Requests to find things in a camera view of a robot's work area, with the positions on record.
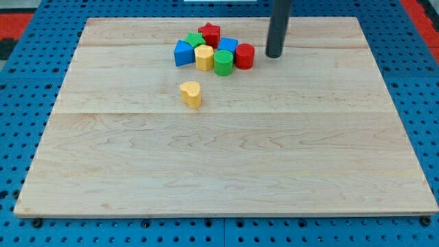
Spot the yellow heart block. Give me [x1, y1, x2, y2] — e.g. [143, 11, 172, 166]
[180, 81, 202, 109]

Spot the green cylinder block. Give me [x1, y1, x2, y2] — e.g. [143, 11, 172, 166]
[213, 50, 234, 76]

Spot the yellow hexagon block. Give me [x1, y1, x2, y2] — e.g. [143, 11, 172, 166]
[194, 45, 214, 71]

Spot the red cylinder block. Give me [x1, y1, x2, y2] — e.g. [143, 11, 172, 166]
[235, 43, 255, 70]

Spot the blue triangle block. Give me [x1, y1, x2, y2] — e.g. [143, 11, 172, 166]
[174, 40, 195, 67]

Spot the blue cube block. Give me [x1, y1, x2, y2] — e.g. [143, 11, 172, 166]
[217, 37, 239, 55]

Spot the green star block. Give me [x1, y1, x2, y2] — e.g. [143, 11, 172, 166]
[183, 32, 206, 48]

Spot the red star block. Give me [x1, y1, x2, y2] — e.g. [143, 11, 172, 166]
[198, 23, 221, 49]

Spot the light wooden board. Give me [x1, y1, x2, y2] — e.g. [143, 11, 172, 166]
[14, 17, 438, 219]

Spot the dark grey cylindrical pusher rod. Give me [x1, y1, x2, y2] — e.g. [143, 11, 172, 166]
[265, 0, 293, 58]

